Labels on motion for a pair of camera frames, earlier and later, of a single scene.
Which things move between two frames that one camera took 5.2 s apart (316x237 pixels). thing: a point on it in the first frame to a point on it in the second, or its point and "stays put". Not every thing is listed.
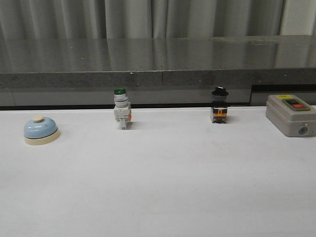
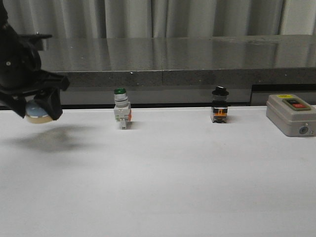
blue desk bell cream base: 41,130 to 35,113
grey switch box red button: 291,115 stays put
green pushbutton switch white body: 123,113 stays put
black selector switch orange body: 219,107 stays put
